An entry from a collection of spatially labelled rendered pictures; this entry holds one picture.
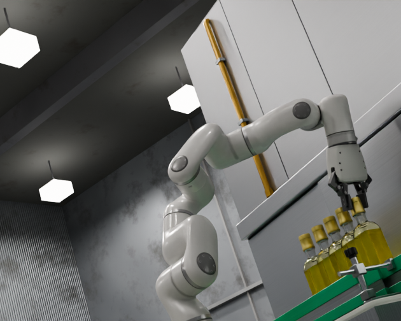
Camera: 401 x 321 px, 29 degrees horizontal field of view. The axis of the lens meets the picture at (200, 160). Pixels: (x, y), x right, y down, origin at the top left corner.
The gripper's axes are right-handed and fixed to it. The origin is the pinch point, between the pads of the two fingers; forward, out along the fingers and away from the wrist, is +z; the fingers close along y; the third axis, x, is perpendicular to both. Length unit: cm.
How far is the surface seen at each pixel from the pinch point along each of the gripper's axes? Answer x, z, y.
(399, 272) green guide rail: 14.0, 19.4, 3.7
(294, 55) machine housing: -29, -51, -15
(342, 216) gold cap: -4.2, 2.7, 1.1
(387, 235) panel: -3.0, 9.7, -12.2
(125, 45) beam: -777, -343, -364
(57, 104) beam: -922, -302, -310
